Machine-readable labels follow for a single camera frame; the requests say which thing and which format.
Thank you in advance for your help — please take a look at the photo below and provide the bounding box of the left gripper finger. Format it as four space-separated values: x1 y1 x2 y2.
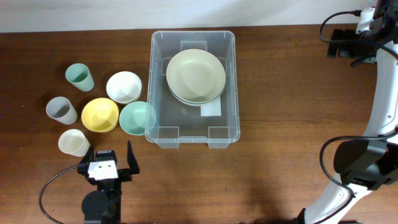
80 145 94 165
127 141 139 170

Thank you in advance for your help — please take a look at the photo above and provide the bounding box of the yellow small bowl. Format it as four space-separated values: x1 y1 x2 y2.
81 98 119 133

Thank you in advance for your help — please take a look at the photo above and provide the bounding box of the green small bowl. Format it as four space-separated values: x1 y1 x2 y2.
119 101 147 136

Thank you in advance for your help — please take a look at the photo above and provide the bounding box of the white small bowl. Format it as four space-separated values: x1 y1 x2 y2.
106 71 142 105

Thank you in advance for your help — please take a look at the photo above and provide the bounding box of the blue wide bowl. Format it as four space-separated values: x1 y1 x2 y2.
168 83 227 106

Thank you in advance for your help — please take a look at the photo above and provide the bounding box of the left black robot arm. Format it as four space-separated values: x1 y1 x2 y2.
77 141 140 223

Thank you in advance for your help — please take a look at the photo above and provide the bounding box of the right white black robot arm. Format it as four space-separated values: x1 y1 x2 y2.
295 0 397 223

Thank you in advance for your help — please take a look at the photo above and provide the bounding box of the cream plastic cup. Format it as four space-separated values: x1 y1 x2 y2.
58 129 90 157

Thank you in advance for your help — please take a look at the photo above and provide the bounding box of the grey plastic cup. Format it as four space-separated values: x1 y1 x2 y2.
45 96 78 125

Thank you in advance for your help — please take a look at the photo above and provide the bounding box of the green plastic cup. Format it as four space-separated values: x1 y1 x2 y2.
65 63 95 92

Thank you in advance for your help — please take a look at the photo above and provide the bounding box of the clear plastic storage bin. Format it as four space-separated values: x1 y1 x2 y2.
145 30 241 148

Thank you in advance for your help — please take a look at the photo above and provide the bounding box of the white label in bin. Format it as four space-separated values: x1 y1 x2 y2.
200 97 221 117

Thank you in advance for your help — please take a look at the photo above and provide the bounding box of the left black cable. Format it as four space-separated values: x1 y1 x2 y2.
39 164 82 224

